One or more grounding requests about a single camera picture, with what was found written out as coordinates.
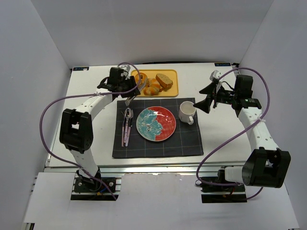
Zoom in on orange striped round bread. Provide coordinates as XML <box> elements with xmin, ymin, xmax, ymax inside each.
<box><xmin>143</xmin><ymin>78</ymin><xmax>161</xmax><ymax>96</ymax></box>

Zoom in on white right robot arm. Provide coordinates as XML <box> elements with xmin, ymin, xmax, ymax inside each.
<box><xmin>194</xmin><ymin>70</ymin><xmax>291</xmax><ymax>188</ymax></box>

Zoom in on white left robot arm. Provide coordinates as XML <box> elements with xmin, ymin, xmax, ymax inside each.
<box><xmin>59</xmin><ymin>63</ymin><xmax>141</xmax><ymax>179</ymax></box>

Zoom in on rear bread slice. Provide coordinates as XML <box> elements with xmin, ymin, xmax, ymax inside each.
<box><xmin>155</xmin><ymin>73</ymin><xmax>173</xmax><ymax>89</ymax></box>

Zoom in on white mug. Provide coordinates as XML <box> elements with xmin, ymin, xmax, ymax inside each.
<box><xmin>178</xmin><ymin>101</ymin><xmax>196</xmax><ymax>125</ymax></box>

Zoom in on yellow tray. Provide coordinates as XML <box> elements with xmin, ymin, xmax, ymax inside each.
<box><xmin>131</xmin><ymin>69</ymin><xmax>179</xmax><ymax>98</ymax></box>

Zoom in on red and teal plate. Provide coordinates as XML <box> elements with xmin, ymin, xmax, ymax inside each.
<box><xmin>136</xmin><ymin>106</ymin><xmax>177</xmax><ymax>142</ymax></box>

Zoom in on ring-shaped bagel bread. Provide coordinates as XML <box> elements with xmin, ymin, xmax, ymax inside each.
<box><xmin>134</xmin><ymin>72</ymin><xmax>149</xmax><ymax>86</ymax></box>

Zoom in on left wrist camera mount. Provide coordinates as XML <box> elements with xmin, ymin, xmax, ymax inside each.
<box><xmin>118</xmin><ymin>64</ymin><xmax>130</xmax><ymax>79</ymax></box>

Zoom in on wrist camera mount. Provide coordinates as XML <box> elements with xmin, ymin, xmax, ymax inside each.
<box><xmin>118</xmin><ymin>64</ymin><xmax>130</xmax><ymax>79</ymax></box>
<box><xmin>210</xmin><ymin>70</ymin><xmax>222</xmax><ymax>93</ymax></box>

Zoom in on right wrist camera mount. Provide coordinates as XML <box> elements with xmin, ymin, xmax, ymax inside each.
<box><xmin>210</xmin><ymin>70</ymin><xmax>222</xmax><ymax>93</ymax></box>

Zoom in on pink-handled knife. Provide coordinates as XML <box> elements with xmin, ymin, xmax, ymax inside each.
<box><xmin>125</xmin><ymin>109</ymin><xmax>134</xmax><ymax>147</ymax></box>

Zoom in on aluminium frame rail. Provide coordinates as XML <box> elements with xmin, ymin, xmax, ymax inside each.
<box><xmin>45</xmin><ymin>164</ymin><xmax>243</xmax><ymax>178</ymax></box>

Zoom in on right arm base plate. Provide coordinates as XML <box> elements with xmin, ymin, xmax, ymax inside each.
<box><xmin>195</xmin><ymin>181</ymin><xmax>247</xmax><ymax>204</ymax></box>

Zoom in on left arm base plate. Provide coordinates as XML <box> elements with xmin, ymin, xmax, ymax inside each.
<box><xmin>71</xmin><ymin>176</ymin><xmax>121</xmax><ymax>201</ymax></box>

